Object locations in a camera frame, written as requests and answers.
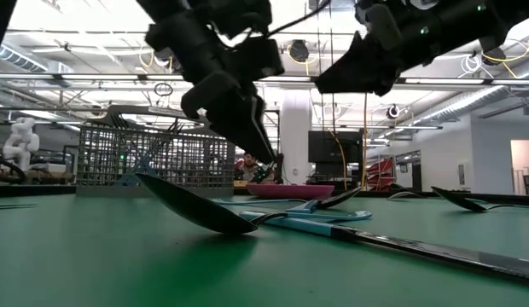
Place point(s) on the person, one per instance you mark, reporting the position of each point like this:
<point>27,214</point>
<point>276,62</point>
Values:
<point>248,166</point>

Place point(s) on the white column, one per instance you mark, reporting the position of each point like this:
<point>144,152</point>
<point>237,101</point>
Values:
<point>295,136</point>

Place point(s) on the grey wall box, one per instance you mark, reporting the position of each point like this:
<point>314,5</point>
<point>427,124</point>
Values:
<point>461,175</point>

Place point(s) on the pink plate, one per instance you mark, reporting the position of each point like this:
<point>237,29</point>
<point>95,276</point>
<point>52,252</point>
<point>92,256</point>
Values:
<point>290,192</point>

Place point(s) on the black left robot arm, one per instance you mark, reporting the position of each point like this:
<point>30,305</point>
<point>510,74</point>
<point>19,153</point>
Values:
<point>205,17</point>

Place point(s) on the red rack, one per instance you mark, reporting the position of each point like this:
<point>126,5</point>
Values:
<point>379,175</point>

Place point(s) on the black monitor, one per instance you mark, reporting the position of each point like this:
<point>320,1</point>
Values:
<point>333,147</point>

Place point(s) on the white robot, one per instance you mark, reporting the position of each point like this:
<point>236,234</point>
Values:
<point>21,143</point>

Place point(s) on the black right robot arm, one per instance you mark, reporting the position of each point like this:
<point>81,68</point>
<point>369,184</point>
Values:
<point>503,17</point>

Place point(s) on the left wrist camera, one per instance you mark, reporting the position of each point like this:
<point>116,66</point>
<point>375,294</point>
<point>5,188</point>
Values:
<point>264,57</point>

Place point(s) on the black background robot arm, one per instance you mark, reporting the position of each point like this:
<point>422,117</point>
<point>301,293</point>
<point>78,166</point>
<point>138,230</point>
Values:
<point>278,170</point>

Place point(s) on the green table mat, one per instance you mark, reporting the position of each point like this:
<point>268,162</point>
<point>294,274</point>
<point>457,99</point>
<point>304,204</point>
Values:
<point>119,264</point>

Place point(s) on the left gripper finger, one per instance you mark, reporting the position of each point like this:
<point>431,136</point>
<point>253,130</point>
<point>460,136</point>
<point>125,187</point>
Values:
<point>230,115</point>
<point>266,128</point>

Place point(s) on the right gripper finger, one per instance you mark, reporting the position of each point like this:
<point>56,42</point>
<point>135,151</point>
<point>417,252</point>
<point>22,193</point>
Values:
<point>362,68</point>

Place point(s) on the long ceiling light bar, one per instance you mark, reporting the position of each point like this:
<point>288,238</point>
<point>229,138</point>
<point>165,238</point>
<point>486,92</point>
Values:
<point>98,77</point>

